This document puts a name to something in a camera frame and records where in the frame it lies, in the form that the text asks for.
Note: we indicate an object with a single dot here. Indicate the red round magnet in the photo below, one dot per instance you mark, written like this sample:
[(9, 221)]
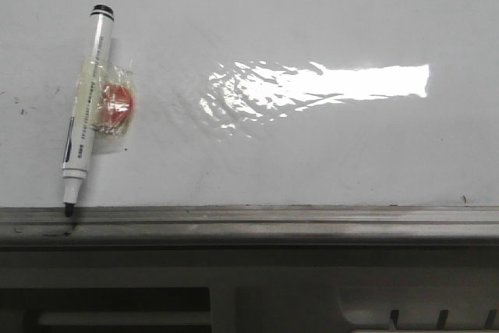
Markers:
[(116, 103)]

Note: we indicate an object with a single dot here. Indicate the white black-tip whiteboard marker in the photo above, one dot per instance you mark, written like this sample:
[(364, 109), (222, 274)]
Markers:
[(80, 137)]

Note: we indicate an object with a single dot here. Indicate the white whiteboard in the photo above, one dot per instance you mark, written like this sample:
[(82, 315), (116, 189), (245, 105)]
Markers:
[(261, 102)]

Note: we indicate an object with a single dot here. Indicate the grey plastic housing below board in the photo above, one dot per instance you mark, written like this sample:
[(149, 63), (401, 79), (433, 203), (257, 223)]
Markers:
[(330, 289)]

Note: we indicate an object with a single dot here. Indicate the grey aluminium whiteboard frame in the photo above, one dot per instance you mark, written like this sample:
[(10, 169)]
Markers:
[(257, 225)]

